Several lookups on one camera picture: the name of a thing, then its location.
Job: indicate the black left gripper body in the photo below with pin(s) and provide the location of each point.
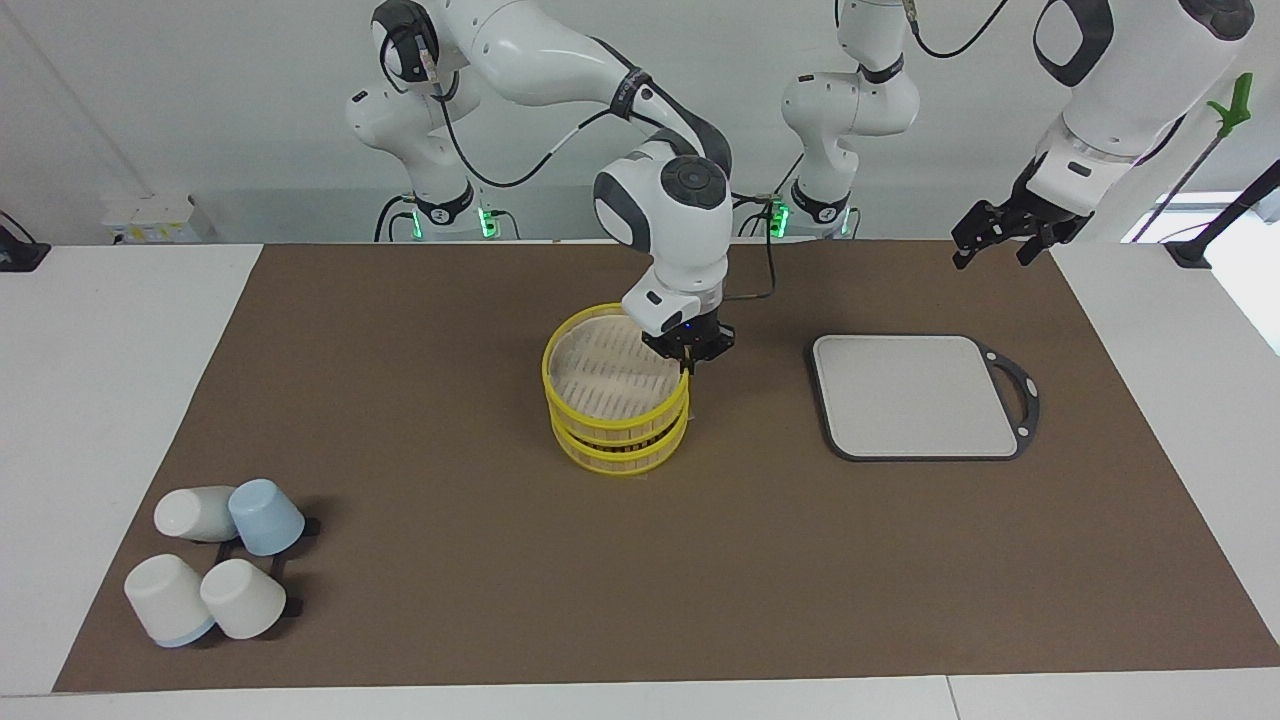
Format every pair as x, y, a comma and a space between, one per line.
1030, 215

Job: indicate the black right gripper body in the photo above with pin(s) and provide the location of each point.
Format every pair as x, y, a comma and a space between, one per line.
695, 338

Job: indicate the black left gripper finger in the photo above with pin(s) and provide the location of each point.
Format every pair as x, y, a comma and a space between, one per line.
1035, 245
972, 235

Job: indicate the yellow bamboo steamer tier lined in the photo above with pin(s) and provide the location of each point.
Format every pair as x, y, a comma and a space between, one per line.
560, 405

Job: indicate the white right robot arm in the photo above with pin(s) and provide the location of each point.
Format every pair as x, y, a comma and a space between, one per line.
670, 220

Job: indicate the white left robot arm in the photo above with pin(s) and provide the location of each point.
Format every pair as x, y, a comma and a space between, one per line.
1130, 90

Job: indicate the white steamer liner cloth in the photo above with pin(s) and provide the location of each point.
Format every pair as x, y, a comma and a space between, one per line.
605, 375

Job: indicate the yellow bamboo steamer basket slatted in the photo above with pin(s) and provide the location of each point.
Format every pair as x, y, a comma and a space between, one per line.
620, 462

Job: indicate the white cutting board grey rim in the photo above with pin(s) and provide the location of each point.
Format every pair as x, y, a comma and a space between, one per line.
915, 395

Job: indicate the brown table mat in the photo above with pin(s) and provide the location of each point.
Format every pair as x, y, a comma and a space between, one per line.
700, 560

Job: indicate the black angled stand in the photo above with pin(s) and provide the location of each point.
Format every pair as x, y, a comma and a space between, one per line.
1230, 215

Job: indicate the green tipped pole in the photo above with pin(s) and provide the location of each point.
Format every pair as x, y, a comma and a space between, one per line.
1235, 105

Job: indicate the light blue cup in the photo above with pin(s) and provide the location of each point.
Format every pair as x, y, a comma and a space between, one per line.
265, 515

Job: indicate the white power box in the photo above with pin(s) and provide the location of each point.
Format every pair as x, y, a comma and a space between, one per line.
155, 220

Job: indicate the white cup blue rim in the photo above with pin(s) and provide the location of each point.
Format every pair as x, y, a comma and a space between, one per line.
165, 600

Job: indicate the black desk mount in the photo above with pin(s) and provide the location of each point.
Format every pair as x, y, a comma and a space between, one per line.
20, 250

